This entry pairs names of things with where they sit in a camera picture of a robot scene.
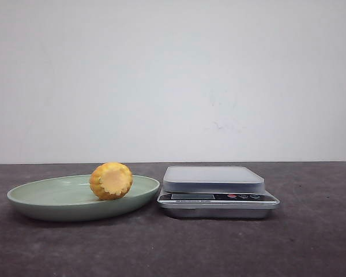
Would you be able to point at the green shallow plate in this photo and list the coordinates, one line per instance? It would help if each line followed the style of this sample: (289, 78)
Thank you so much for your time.
(70, 199)

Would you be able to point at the silver digital kitchen scale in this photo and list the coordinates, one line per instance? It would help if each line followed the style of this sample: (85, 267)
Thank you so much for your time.
(215, 192)

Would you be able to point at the yellow corn cob piece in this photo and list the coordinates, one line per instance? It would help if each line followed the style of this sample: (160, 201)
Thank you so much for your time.
(111, 181)

